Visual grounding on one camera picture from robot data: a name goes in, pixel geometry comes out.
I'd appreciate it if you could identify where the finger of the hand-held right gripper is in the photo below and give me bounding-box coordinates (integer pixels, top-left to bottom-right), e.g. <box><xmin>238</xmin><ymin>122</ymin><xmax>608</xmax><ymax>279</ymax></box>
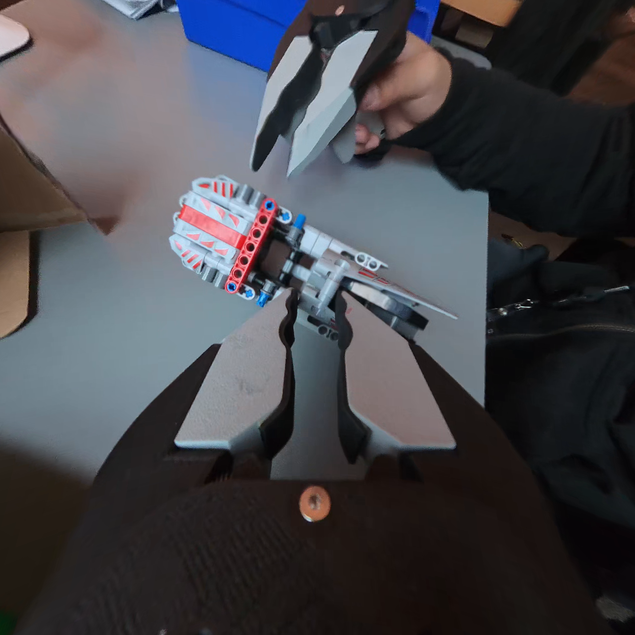
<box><xmin>249</xmin><ymin>35</ymin><xmax>326</xmax><ymax>173</ymax></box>
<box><xmin>287</xmin><ymin>30</ymin><xmax>380</xmax><ymax>178</ymax></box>

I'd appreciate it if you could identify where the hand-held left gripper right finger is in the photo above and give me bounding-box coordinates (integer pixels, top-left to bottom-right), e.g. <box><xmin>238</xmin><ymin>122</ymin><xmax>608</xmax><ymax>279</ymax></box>
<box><xmin>335</xmin><ymin>292</ymin><xmax>457</xmax><ymax>464</ymax></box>

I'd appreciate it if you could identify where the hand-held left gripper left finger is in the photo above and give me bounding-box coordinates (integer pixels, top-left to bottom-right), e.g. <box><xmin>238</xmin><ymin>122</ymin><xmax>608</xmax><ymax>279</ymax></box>
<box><xmin>174</xmin><ymin>289</ymin><xmax>299</xmax><ymax>459</ymax></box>

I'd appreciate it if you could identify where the blue plastic bin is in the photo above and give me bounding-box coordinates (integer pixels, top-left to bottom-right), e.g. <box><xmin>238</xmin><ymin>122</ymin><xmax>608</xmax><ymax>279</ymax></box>
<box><xmin>176</xmin><ymin>0</ymin><xmax>441</xmax><ymax>72</ymax></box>

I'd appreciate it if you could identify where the grey red lego vehicle model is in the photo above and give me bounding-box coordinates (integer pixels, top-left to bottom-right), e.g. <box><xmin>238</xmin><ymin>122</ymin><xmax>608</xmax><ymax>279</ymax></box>
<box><xmin>169</xmin><ymin>175</ymin><xmax>458</xmax><ymax>343</ymax></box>

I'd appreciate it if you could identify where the black lego set box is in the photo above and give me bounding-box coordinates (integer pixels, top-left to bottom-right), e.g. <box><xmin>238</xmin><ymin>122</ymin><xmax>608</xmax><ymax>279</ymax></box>
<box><xmin>0</xmin><ymin>116</ymin><xmax>120</xmax><ymax>338</ymax></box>

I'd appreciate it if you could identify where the person's right hand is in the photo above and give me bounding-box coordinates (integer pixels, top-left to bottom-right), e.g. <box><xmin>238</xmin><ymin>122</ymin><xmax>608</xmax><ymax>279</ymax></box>
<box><xmin>355</xmin><ymin>32</ymin><xmax>453</xmax><ymax>154</ymax></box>

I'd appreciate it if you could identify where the person's black jacket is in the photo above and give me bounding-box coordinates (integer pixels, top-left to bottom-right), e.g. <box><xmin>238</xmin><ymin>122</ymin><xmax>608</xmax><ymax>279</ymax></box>
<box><xmin>486</xmin><ymin>238</ymin><xmax>635</xmax><ymax>635</ymax></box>

